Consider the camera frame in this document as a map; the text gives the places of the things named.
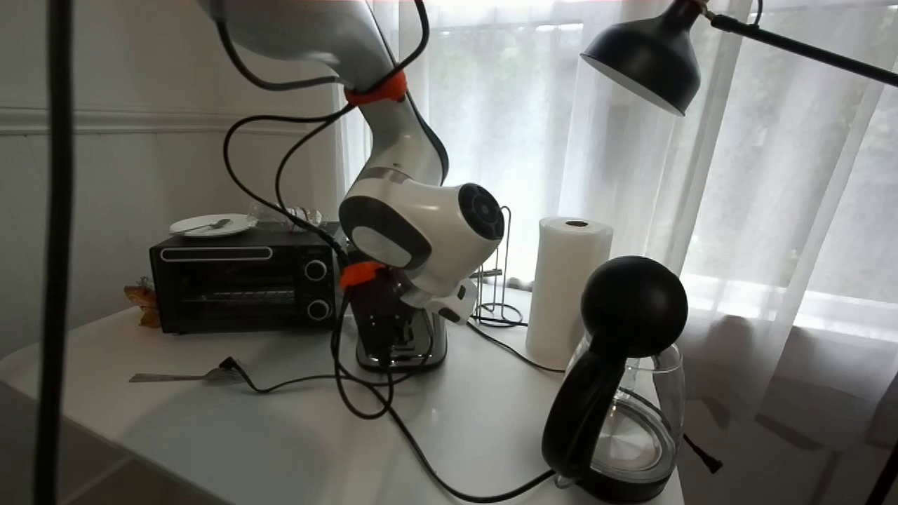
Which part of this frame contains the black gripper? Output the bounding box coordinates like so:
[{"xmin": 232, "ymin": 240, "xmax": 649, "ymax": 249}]
[{"xmin": 357, "ymin": 271, "xmax": 427, "ymax": 369}]

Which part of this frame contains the silver two-slot toaster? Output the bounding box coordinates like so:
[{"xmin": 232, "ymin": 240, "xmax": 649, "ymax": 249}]
[{"xmin": 350, "ymin": 305, "xmax": 452, "ymax": 376}]

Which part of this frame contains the black toaster oven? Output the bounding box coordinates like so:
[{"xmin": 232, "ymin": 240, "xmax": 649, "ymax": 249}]
[{"xmin": 145, "ymin": 218, "xmax": 344, "ymax": 336}]

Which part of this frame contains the white paper towel roll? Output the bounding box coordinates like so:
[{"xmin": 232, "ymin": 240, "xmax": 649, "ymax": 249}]
[{"xmin": 521, "ymin": 213, "xmax": 618, "ymax": 372}]

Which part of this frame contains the metal spoon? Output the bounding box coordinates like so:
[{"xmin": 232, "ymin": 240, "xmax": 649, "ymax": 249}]
[{"xmin": 130, "ymin": 364, "xmax": 232, "ymax": 387}]

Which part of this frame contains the orange chips bag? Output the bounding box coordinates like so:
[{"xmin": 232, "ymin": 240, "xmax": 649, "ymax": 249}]
[{"xmin": 121, "ymin": 281, "xmax": 165, "ymax": 330}]

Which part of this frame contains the black vertical pole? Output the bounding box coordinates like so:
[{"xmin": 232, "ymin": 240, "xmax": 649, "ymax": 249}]
[{"xmin": 31, "ymin": 0, "xmax": 78, "ymax": 505}]

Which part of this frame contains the black desk lamp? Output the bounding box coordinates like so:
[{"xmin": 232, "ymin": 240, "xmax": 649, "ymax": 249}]
[{"xmin": 577, "ymin": 0, "xmax": 898, "ymax": 118}]

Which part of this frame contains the white sheer curtain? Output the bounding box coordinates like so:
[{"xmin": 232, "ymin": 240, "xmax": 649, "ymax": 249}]
[{"xmin": 368, "ymin": 0, "xmax": 898, "ymax": 452}]

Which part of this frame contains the black kettle power cord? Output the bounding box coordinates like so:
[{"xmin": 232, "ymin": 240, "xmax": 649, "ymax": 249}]
[{"xmin": 217, "ymin": 354, "xmax": 559, "ymax": 505}]

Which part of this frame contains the wire paper towel holder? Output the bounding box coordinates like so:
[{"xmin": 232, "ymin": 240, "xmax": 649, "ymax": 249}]
[{"xmin": 465, "ymin": 201, "xmax": 532, "ymax": 330}]

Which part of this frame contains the black toaster power cord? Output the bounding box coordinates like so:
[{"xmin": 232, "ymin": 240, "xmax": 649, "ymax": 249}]
[{"xmin": 458, "ymin": 317, "xmax": 570, "ymax": 379}]

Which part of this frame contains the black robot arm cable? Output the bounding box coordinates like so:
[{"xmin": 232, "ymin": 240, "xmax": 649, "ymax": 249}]
[{"xmin": 212, "ymin": 0, "xmax": 434, "ymax": 421}]

